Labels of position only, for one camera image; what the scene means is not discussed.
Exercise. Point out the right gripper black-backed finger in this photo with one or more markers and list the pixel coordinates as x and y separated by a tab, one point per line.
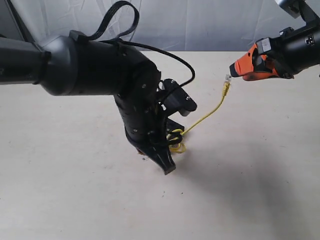
256	76

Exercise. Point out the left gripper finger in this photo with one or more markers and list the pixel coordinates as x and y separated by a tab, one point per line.
161	156

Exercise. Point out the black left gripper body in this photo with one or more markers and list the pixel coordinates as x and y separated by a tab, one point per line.
145	123

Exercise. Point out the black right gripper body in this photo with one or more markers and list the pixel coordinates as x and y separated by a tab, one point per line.
293	50

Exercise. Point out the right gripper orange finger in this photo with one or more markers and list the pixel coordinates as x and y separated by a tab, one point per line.
250	63

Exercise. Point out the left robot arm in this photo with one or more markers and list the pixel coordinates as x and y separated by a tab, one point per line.
65	67

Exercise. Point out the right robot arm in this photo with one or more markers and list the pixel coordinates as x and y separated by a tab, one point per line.
311	19

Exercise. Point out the white wrinkled backdrop curtain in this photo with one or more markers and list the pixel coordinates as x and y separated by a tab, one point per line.
172	25

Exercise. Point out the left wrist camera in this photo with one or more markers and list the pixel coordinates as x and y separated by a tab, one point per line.
179	101

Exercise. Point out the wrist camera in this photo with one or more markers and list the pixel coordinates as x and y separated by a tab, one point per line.
292	7
179	101

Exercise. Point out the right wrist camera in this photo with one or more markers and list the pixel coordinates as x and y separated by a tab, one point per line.
292	7

